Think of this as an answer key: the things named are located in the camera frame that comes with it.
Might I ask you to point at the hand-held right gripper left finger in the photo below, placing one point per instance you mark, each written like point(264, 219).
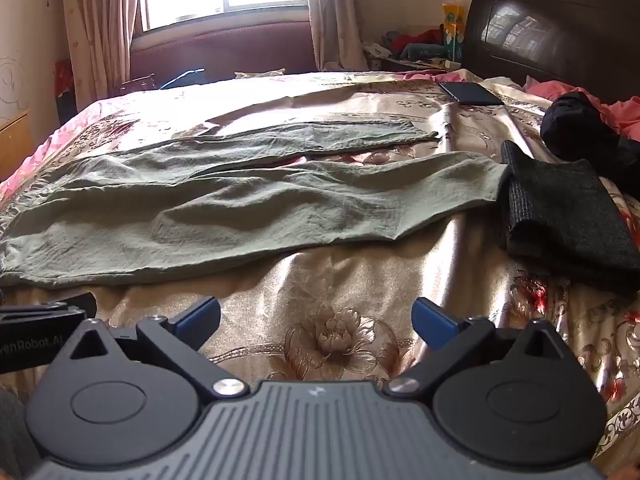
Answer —
point(200, 317)

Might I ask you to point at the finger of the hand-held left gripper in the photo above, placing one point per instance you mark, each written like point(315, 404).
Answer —
point(45, 312)

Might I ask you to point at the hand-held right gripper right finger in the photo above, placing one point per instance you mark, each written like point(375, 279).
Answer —
point(434, 325)

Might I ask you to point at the green pants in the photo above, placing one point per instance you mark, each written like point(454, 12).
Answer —
point(225, 200)

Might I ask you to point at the pink floral bed sheet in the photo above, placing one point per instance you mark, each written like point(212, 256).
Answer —
point(30, 160)

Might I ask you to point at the light wooden cabinet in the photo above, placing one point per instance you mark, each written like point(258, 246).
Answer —
point(15, 145)

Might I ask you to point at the dark grey folded cloth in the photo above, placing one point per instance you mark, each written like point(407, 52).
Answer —
point(565, 210)

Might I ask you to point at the black smartphone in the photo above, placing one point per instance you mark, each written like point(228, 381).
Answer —
point(472, 93)

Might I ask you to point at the blue cloth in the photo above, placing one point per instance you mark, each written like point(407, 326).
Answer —
point(190, 76)

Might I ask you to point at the black cloth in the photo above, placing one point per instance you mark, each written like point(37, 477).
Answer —
point(575, 120)

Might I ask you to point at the pale yellow cloth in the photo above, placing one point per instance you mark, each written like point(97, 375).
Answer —
point(260, 73)

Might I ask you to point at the dark nightstand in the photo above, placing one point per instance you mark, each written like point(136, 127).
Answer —
point(415, 64)

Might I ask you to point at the maroon window bench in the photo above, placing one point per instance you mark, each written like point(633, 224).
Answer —
point(225, 50)

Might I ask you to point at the white plastic bag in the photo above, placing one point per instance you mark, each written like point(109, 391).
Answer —
point(377, 52)

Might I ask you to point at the pink quilt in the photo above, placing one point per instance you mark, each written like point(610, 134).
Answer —
point(620, 112)

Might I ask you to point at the red cloth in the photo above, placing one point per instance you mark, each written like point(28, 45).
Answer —
point(422, 36)

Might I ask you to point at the yellow green package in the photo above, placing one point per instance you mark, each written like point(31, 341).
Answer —
point(452, 35)

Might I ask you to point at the beige curtain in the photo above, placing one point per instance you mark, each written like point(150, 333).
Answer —
point(100, 25)
point(335, 20)

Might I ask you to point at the dark wooden headboard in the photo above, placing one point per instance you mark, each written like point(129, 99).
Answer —
point(550, 35)

